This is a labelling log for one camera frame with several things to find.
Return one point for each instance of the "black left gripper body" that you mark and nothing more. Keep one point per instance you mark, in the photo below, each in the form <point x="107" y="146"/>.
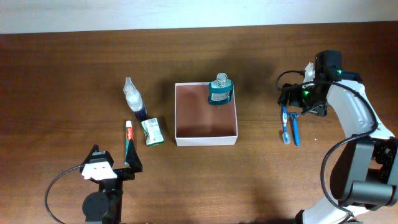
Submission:
<point x="115" y="185"/>

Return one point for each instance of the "blue white toothbrush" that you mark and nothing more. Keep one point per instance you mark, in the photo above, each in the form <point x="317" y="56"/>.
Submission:
<point x="285" y="134"/>

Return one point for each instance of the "green white soap packet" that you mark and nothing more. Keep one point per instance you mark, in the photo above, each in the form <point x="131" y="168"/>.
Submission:
<point x="152" y="132"/>

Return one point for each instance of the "purple foaming soap pump bottle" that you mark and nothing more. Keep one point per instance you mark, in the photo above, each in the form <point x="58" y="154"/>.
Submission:
<point x="134" y="100"/>

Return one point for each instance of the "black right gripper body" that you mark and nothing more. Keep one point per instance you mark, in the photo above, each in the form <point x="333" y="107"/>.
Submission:
<point x="310" y="100"/>

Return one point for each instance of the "blue disposable razor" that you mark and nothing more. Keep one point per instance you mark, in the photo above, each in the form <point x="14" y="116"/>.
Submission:
<point x="294" y="127"/>

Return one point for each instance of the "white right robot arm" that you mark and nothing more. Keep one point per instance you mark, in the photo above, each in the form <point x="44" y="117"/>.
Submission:
<point x="359" y="173"/>

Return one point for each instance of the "teal mouthwash bottle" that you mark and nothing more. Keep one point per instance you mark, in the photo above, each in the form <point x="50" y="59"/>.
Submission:
<point x="220" y="90"/>

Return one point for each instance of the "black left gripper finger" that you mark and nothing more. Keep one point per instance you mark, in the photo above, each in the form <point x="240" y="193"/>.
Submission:
<point x="136" y="164"/>
<point x="88" y="157"/>

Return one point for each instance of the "pink cardboard box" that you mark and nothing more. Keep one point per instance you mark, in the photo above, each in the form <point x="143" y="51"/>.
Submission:
<point x="197" y="123"/>

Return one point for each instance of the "red green toothpaste tube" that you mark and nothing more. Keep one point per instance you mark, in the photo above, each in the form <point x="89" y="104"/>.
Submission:
<point x="128" y="137"/>

